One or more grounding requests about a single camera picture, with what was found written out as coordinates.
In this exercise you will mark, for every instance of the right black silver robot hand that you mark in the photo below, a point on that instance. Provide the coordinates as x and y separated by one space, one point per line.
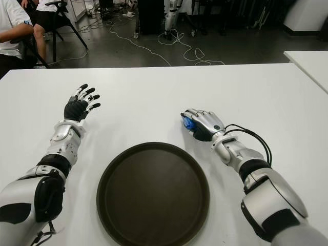
210 123

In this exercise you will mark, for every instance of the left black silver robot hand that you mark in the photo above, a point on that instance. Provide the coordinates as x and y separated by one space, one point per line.
75 109

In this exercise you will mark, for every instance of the blue Oreo cookie packet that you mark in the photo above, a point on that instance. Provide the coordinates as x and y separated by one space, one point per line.
189 124

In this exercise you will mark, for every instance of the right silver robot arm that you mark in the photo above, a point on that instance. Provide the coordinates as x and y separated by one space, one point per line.
230 151

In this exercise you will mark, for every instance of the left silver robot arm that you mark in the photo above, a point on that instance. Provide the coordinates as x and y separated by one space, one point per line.
64 141

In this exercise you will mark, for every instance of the black folding chair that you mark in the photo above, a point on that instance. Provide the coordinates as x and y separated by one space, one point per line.
60 19
29 51

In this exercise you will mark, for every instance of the seated person in black shorts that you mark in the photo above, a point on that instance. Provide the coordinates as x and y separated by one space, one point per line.
39 38

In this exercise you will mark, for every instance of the round dark brown tray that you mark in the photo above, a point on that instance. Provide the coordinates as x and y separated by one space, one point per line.
153 194

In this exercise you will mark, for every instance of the black wheeled stand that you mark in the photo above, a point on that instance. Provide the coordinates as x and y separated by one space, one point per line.
192 32

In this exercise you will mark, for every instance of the white cabinet panel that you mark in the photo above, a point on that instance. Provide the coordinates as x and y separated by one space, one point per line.
78 10

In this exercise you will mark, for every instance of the seated person in white shirt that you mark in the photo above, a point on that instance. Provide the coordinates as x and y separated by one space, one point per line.
10 25

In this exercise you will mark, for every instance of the white power strip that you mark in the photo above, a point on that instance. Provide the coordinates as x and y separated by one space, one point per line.
128 14

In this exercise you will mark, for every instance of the silver humanoid robot legs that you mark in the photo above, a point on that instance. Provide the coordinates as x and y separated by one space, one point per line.
170 20

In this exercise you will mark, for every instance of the metal folding rods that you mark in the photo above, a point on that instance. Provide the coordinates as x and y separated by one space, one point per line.
261 20

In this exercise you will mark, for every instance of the white neighbouring table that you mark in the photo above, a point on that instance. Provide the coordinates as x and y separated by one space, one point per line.
312 64

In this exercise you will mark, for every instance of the black cabinet on casters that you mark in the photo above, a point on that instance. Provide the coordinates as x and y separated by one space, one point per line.
151 18

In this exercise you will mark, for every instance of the black and white ball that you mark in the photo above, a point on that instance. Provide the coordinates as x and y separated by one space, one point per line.
132 3

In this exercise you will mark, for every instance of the white curved pillar base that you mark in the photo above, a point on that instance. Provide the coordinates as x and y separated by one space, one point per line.
305 15

